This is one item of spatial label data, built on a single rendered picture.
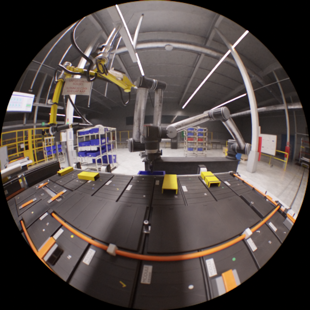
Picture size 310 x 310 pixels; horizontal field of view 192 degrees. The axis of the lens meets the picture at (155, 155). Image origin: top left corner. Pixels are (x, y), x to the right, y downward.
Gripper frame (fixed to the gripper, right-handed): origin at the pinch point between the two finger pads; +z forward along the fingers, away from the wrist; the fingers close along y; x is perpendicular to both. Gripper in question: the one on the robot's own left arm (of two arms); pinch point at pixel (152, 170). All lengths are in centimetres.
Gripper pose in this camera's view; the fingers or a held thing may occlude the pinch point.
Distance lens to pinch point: 83.0
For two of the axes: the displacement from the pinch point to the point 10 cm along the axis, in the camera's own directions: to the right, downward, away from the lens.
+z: 0.1, 9.8, 2.0
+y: -0.7, 2.0, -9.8
